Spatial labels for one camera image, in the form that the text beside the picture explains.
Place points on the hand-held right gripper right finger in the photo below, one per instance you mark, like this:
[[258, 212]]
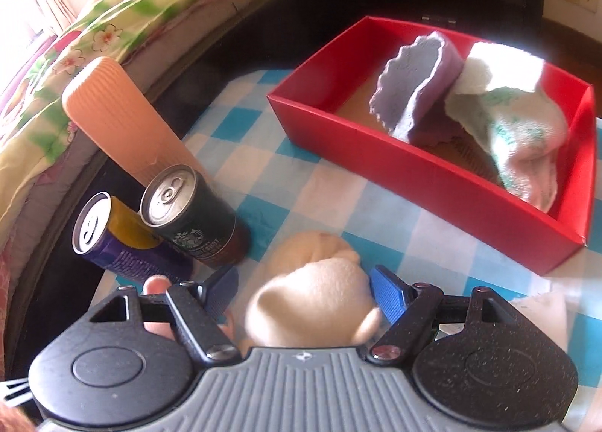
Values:
[[388, 293]]

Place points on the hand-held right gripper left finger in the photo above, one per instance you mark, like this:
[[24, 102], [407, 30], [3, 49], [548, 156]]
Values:
[[218, 293]]

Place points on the red cardboard box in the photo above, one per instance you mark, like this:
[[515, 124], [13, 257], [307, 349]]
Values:
[[423, 168]]

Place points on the dark green drink can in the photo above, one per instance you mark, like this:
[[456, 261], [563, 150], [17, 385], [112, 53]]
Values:
[[202, 220]]

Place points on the purple yellow drink can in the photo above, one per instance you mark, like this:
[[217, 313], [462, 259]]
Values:
[[127, 248]]

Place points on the blue white checkered cloth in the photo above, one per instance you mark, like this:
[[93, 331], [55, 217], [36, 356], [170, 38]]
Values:
[[291, 178]]

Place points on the white tissue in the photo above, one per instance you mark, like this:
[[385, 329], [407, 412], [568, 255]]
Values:
[[541, 314]]

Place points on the floral bed mattress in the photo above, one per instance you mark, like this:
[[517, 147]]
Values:
[[61, 225]]

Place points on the orange ribbed cup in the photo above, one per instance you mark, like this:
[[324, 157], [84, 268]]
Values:
[[117, 117]]

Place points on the white green-print cloth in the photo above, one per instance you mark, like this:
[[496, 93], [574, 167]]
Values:
[[517, 131]]

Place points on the bed with floral blanket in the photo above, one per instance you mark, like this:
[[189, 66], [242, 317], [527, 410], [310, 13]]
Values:
[[117, 27]]

